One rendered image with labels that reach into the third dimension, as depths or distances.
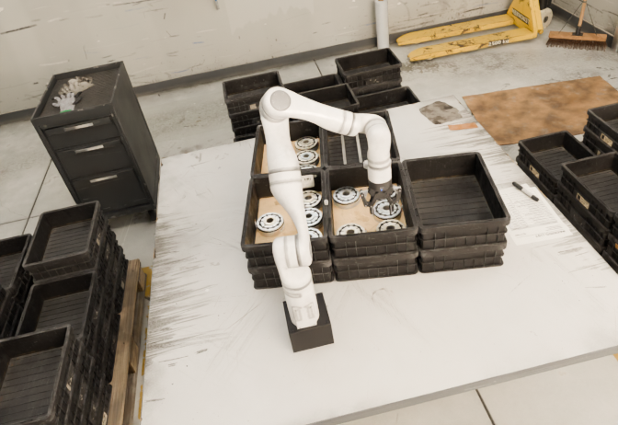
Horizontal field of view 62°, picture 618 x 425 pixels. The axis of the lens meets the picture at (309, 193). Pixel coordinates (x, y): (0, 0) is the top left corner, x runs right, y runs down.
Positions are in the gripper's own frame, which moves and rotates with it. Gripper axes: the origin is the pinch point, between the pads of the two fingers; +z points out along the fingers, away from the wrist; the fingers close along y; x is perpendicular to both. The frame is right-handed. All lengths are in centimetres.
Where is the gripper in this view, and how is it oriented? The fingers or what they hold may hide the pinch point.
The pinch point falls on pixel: (382, 210)
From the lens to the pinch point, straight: 174.8
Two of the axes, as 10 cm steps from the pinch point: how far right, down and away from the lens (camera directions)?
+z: 1.3, 7.8, 6.1
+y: 9.9, -1.1, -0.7
